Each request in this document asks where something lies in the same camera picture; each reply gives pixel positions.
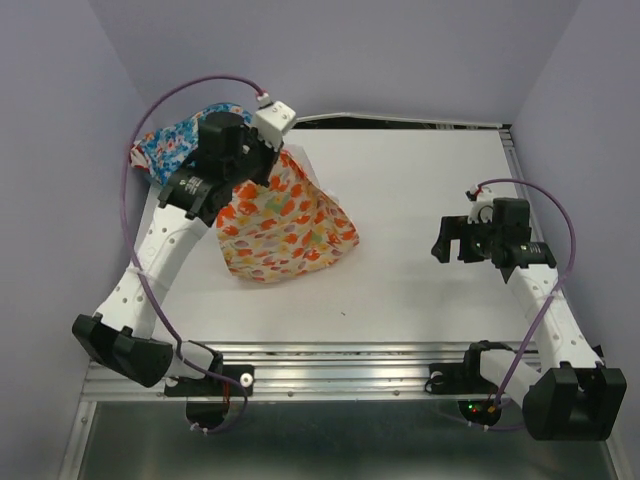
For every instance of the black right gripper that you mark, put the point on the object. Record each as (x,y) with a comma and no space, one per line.
(453,227)

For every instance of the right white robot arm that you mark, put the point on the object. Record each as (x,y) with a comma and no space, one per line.
(562,385)

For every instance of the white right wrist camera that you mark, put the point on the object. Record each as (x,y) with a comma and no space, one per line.
(481,199)

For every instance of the blue floral print skirt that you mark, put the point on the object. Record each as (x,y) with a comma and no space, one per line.
(166,148)

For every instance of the translucent blue plastic bin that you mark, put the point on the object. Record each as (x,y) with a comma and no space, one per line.
(152,180)

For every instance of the red and white floral skirt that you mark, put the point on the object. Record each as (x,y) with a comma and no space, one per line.
(137,158)

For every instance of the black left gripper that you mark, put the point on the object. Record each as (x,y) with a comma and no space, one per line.
(271,155)

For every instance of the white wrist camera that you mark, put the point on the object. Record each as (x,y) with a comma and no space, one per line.
(481,199)
(273,122)

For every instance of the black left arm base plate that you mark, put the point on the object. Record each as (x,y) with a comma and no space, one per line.
(244,374)

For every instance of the orange tulip print skirt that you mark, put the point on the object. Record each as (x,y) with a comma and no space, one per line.
(290,228)

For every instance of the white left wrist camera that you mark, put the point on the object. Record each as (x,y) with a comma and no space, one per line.
(273,122)

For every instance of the aluminium rail frame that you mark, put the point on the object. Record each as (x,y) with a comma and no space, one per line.
(341,358)

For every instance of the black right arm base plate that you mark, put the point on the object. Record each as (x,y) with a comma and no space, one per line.
(451,379)

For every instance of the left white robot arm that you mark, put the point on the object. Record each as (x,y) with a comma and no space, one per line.
(119,334)

